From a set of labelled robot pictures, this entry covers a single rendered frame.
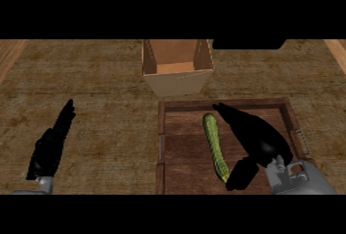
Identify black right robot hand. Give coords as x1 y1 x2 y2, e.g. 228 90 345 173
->
212 101 295 192

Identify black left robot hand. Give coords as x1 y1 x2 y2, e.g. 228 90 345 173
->
24 99 77 181

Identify long green squash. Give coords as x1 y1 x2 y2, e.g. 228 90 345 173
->
201 112 231 184

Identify brown wooden tray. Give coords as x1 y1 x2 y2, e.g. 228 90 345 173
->
156 97 317 196

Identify open cardboard box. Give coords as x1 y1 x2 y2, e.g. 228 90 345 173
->
141 38 216 98

